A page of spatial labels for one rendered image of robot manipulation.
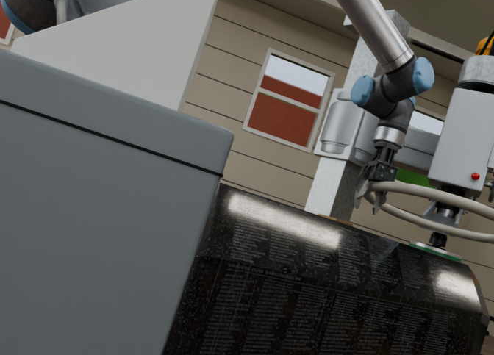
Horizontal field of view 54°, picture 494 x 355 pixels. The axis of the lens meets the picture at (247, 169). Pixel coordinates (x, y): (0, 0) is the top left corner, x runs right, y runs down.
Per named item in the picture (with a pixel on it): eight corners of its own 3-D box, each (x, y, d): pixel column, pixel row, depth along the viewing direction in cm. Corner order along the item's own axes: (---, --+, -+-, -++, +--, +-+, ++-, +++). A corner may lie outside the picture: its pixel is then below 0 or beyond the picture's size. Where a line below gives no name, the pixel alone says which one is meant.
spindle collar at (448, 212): (434, 216, 218) (453, 152, 220) (456, 222, 214) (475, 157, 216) (433, 213, 208) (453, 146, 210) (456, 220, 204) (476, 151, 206)
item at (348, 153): (306, 154, 291) (326, 91, 294) (356, 173, 298) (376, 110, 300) (326, 153, 257) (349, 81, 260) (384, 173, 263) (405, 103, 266)
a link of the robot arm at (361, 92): (378, 65, 136) (406, 84, 143) (348, 79, 145) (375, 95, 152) (376, 94, 133) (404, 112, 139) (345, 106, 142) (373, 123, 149)
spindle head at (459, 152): (428, 195, 239) (453, 110, 242) (475, 208, 230) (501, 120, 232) (425, 184, 206) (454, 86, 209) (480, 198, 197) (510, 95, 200)
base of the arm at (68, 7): (188, 3, 73) (163, -60, 72) (62, 34, 66) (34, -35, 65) (162, 45, 90) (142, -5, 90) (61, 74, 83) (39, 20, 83)
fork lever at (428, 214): (428, 201, 236) (431, 191, 235) (471, 212, 228) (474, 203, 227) (408, 223, 175) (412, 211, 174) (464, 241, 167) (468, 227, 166)
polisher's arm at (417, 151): (320, 138, 262) (334, 95, 264) (315, 147, 297) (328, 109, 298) (455, 180, 255) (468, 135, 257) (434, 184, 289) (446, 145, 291)
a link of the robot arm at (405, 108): (379, 88, 151) (400, 101, 156) (368, 125, 150) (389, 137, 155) (403, 86, 143) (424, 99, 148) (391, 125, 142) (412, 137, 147)
